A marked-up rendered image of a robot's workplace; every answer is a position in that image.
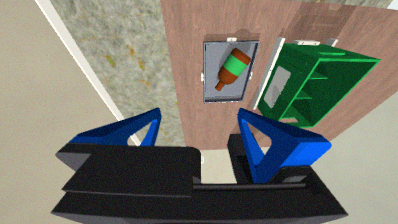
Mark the green and brown bottle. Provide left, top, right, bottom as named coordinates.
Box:
left=215, top=48, right=251, bottom=91

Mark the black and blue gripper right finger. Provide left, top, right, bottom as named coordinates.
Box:
left=237, top=108, right=332, bottom=183

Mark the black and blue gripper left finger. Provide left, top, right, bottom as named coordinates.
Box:
left=68, top=108, right=162, bottom=146

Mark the green bottle crate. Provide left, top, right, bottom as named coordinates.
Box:
left=257, top=43, right=381, bottom=127

